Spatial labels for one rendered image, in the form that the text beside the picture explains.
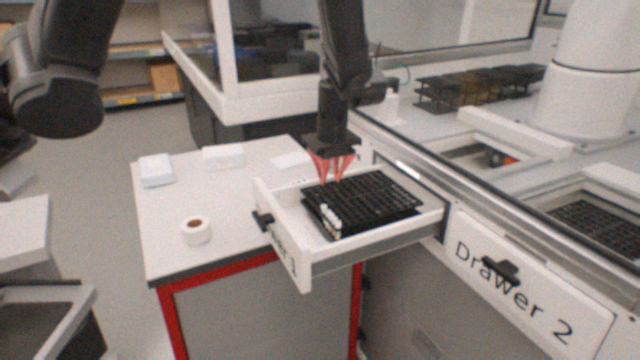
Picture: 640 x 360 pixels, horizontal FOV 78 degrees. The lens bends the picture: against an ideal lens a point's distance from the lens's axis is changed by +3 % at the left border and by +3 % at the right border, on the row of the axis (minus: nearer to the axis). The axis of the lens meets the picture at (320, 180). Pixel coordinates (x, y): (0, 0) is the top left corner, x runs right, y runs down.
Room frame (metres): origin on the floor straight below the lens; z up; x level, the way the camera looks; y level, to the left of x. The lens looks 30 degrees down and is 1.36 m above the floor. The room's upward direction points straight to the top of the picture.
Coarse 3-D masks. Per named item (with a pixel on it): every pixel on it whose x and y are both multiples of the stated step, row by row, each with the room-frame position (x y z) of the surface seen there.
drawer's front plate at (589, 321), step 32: (480, 224) 0.59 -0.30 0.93; (448, 256) 0.62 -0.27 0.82; (480, 256) 0.56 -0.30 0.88; (512, 256) 0.51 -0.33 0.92; (512, 288) 0.49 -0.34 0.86; (544, 288) 0.45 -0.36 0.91; (544, 320) 0.43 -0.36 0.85; (576, 320) 0.40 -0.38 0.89; (608, 320) 0.37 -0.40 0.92; (576, 352) 0.39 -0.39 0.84
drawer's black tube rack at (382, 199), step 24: (312, 192) 0.75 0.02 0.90; (336, 192) 0.75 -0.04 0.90; (360, 192) 0.75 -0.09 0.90; (384, 192) 0.75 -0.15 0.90; (408, 192) 0.75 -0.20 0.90; (312, 216) 0.70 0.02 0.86; (360, 216) 0.65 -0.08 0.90; (384, 216) 0.66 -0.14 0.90; (408, 216) 0.69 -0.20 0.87; (336, 240) 0.61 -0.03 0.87
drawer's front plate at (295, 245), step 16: (256, 192) 0.74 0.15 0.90; (256, 208) 0.75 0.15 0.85; (272, 208) 0.64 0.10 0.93; (272, 224) 0.65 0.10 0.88; (288, 224) 0.59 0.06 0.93; (272, 240) 0.66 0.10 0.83; (288, 240) 0.57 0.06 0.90; (304, 240) 0.54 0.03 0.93; (288, 256) 0.57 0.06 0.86; (304, 256) 0.52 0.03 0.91; (304, 272) 0.51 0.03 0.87; (304, 288) 0.51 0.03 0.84
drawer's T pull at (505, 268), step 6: (480, 258) 0.52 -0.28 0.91; (486, 258) 0.51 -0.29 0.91; (486, 264) 0.51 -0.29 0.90; (492, 264) 0.50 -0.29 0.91; (498, 264) 0.50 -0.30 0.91; (504, 264) 0.50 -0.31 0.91; (510, 264) 0.50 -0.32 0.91; (492, 270) 0.49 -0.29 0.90; (498, 270) 0.48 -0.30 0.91; (504, 270) 0.48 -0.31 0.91; (510, 270) 0.48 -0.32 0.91; (516, 270) 0.49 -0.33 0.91; (504, 276) 0.47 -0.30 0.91; (510, 276) 0.47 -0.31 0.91; (510, 282) 0.46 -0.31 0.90; (516, 282) 0.46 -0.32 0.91
